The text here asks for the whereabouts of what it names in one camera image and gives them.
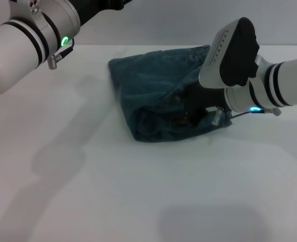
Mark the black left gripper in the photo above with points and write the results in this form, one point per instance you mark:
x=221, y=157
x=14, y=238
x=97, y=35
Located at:
x=95, y=10

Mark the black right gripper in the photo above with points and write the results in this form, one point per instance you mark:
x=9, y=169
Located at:
x=203, y=100

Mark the blue denim shorts with cartoon print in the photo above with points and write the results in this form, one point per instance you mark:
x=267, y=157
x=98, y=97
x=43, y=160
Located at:
x=150, y=95

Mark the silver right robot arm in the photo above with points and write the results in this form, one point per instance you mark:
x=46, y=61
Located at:
x=246, y=75

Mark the white tablecloth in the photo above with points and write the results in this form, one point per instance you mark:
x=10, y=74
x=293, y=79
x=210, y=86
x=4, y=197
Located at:
x=62, y=176

